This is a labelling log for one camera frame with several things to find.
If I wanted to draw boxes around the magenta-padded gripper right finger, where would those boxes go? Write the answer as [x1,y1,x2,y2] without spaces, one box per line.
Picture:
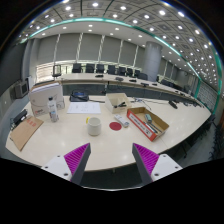
[131,143,184,185]

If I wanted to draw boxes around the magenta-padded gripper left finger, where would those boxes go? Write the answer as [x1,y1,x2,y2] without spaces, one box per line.
[41,142,92,186]

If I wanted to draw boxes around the clear water bottle black cap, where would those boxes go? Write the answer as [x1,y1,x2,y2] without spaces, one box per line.
[47,96,60,123]

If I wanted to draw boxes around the open cardboard box red side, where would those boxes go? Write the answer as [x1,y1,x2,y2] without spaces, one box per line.
[126,106,170,142]

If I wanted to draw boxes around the dark marker pens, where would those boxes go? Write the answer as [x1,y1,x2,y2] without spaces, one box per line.
[145,121,163,135]

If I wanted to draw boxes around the flat round red coaster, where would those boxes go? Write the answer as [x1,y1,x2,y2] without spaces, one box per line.
[108,121,123,132]

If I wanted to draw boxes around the white remote control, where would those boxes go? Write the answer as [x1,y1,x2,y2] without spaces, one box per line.
[113,114,130,129]

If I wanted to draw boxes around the white printed paper sheet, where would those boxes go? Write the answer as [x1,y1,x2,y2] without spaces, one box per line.
[66,101,102,115]

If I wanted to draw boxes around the brown paper envelope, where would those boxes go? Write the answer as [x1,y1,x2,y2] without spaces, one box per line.
[9,114,45,152]

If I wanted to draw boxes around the black table microphone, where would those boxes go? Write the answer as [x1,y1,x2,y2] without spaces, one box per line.
[167,99,179,110]

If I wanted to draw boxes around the black desk phone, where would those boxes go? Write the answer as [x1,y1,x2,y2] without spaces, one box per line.
[69,89,90,103]

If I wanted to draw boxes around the beige divided organizer box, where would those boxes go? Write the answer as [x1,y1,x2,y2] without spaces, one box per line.
[105,92,133,115]

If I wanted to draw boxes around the large white cardboard box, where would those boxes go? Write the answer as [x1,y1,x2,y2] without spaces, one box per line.
[28,81,66,117]

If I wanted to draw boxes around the black power adapter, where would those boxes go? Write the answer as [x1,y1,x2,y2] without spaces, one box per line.
[9,109,29,129]

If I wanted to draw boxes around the long curved conference desk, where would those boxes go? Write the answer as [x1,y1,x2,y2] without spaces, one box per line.
[58,72,204,104]

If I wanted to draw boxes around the grey box monitor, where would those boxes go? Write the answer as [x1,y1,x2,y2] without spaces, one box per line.
[13,79,30,99]

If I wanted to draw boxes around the row of black office chairs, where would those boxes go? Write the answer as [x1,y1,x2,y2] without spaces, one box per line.
[71,62,149,81]

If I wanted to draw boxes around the round ceiling lights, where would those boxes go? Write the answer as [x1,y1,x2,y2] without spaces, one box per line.
[19,0,218,84]

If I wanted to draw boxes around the white mug yellow handle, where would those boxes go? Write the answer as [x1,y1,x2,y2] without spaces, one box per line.
[85,116,102,137]

